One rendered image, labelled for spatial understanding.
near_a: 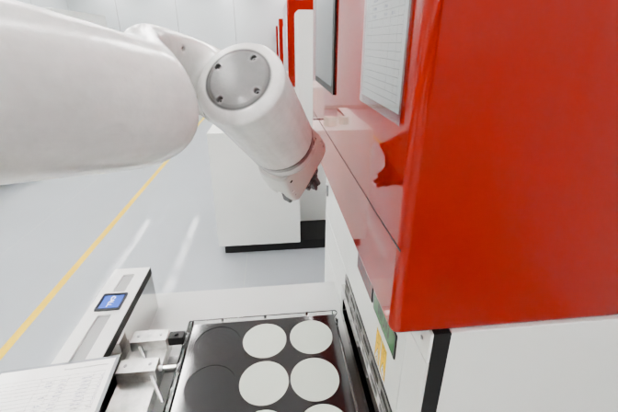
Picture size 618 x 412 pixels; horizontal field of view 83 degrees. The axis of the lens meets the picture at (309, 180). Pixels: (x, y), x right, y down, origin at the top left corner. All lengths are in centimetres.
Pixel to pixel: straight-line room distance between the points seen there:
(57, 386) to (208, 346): 28
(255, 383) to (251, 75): 65
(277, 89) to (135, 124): 13
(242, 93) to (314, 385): 63
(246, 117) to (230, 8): 818
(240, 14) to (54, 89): 828
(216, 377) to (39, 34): 74
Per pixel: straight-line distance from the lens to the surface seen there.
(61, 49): 20
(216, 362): 87
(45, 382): 87
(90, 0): 919
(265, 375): 83
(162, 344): 95
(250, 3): 846
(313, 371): 83
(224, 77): 33
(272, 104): 31
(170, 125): 23
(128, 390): 91
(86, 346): 92
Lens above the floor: 154
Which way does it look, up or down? 22 degrees down
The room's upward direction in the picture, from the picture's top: straight up
